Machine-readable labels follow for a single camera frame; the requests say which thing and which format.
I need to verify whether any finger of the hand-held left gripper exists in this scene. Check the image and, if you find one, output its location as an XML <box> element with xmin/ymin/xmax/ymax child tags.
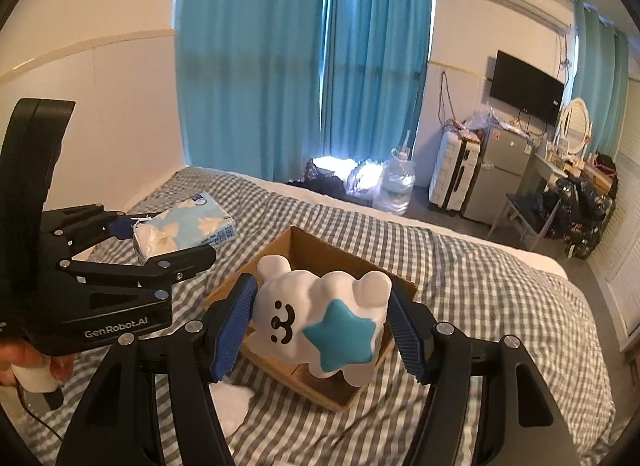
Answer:
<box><xmin>56</xmin><ymin>243</ymin><xmax>218</xmax><ymax>305</ymax></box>
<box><xmin>41</xmin><ymin>203</ymin><xmax>137</xmax><ymax>257</ymax></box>

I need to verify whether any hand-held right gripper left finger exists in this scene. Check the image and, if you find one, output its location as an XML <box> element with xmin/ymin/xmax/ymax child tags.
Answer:
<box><xmin>55</xmin><ymin>273</ymin><xmax>261</xmax><ymax>466</ymax></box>

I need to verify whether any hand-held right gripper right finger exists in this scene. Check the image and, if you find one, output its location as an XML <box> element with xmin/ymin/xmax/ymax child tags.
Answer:
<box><xmin>387</xmin><ymin>290</ymin><xmax>583</xmax><ymax>466</ymax></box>

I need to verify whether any blue white tissue pack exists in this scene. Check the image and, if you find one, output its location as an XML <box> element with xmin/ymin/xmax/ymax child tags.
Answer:
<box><xmin>131</xmin><ymin>191</ymin><xmax>239</xmax><ymax>267</ymax></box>

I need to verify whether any white bear toy blue star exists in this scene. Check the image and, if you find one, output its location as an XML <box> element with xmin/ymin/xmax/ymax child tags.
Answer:
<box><xmin>243</xmin><ymin>255</ymin><xmax>394</xmax><ymax>389</ymax></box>

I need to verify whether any brown cardboard box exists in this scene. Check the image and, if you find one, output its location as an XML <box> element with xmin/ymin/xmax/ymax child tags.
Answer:
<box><xmin>205</xmin><ymin>226</ymin><xmax>420</xmax><ymax>413</ymax></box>

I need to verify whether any person's left hand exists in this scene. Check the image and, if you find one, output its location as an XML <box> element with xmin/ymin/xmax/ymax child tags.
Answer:
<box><xmin>0</xmin><ymin>340</ymin><xmax>77</xmax><ymax>389</ymax></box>

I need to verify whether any white cotton scrap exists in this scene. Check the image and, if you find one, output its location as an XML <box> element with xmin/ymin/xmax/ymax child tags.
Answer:
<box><xmin>208</xmin><ymin>380</ymin><xmax>254</xmax><ymax>440</ymax></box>

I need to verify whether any grey checkered bed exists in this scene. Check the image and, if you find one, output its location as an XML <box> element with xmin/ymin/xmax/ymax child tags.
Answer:
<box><xmin>20</xmin><ymin>166</ymin><xmax>617</xmax><ymax>466</ymax></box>

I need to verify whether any clear water jug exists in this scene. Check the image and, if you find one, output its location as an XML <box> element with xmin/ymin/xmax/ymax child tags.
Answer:
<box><xmin>372</xmin><ymin>146</ymin><xmax>416</xmax><ymax>216</ymax></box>

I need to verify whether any dark cloth bag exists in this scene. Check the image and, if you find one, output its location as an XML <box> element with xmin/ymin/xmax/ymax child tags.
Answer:
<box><xmin>287</xmin><ymin>158</ymin><xmax>352</xmax><ymax>197</ymax></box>

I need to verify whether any clear plastic bag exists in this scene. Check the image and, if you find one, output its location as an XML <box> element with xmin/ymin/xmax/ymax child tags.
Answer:
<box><xmin>344</xmin><ymin>158</ymin><xmax>389</xmax><ymax>207</ymax></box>

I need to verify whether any grey chair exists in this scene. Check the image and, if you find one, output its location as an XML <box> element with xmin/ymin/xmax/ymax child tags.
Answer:
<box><xmin>487</xmin><ymin>190</ymin><xmax>560</xmax><ymax>252</ymax></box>

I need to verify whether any white suitcase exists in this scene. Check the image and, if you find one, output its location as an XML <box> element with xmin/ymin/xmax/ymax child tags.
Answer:
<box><xmin>428</xmin><ymin>129</ymin><xmax>484</xmax><ymax>217</ymax></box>

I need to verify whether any silver mini fridge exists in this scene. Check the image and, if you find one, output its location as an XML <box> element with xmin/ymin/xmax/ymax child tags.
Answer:
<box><xmin>462</xmin><ymin>121</ymin><xmax>535</xmax><ymax>226</ymax></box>

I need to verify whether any wide blue curtain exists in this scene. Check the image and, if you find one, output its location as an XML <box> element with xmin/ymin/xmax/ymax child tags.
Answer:
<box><xmin>173</xmin><ymin>0</ymin><xmax>434</xmax><ymax>197</ymax></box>

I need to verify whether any black bags pile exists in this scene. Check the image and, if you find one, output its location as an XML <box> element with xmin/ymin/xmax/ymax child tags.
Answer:
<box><xmin>544</xmin><ymin>175</ymin><xmax>617</xmax><ymax>261</ymax></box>

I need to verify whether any white vanity desk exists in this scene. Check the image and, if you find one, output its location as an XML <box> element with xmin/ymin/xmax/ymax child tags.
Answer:
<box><xmin>529</xmin><ymin>150</ymin><xmax>587</xmax><ymax>193</ymax></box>

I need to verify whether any crumpled plastic bag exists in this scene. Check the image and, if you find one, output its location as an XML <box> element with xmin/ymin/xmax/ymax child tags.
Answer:
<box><xmin>462</xmin><ymin>104</ymin><xmax>502</xmax><ymax>141</ymax></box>

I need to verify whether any white slatted cabinet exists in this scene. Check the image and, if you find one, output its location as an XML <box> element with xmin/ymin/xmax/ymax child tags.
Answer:
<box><xmin>589</xmin><ymin>73</ymin><xmax>640</xmax><ymax>353</ymax></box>

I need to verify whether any white oval mirror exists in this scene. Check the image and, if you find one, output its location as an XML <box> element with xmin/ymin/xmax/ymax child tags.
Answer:
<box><xmin>552</xmin><ymin>98</ymin><xmax>593</xmax><ymax>157</ymax></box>

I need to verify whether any narrow blue curtain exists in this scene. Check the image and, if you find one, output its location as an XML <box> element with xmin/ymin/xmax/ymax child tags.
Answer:
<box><xmin>570</xmin><ymin>0</ymin><xmax>632</xmax><ymax>159</ymax></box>

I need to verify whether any black cable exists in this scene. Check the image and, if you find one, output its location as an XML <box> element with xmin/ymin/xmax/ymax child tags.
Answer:
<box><xmin>10</xmin><ymin>385</ymin><xmax>67</xmax><ymax>448</ymax></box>

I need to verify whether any hanging wall cable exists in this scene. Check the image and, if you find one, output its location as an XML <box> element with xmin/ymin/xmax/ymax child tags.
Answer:
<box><xmin>438</xmin><ymin>70</ymin><xmax>457</xmax><ymax>133</ymax></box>

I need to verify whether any black wall television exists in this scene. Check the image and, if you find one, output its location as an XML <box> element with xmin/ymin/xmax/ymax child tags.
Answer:
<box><xmin>488</xmin><ymin>49</ymin><xmax>566</xmax><ymax>128</ymax></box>

